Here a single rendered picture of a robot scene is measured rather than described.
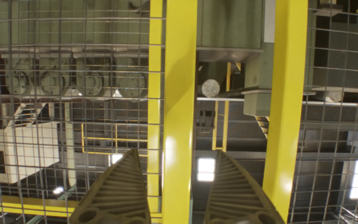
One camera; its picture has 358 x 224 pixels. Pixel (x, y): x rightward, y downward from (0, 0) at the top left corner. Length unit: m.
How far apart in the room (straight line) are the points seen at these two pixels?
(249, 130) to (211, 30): 10.62
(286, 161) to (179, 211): 0.28
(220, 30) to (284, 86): 0.83
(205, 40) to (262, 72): 0.48
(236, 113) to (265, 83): 9.73
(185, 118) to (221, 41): 0.95
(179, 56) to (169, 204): 0.25
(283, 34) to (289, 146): 0.27
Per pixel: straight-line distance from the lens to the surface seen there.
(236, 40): 1.17
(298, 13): 0.47
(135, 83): 1.09
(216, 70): 3.24
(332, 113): 4.71
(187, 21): 0.26
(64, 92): 1.44
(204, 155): 10.14
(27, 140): 9.45
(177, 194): 0.28
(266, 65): 1.21
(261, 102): 1.18
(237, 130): 11.09
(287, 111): 0.41
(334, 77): 1.58
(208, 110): 3.82
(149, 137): 0.64
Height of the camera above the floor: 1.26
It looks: 5 degrees up
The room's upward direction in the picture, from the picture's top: 178 degrees counter-clockwise
